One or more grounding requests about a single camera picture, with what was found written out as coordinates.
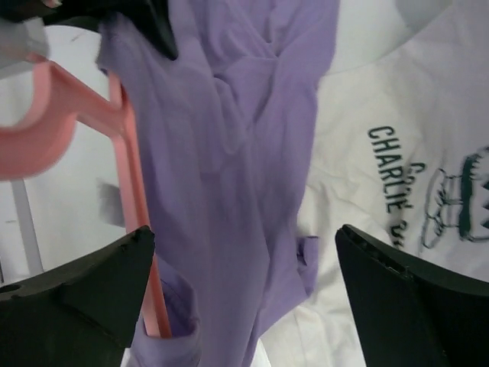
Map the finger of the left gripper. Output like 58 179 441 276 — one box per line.
1 0 179 60

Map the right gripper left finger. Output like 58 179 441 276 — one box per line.
1 226 154 367

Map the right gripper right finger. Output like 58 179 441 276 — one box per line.
335 225 488 367

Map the purple t shirt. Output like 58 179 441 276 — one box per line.
98 1 339 366

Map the pink hanger front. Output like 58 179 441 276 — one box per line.
0 53 173 339

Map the white and green raglan shirt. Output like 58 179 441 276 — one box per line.
256 1 488 366

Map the grey clothes rack stand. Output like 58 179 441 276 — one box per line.
1 18 50 285

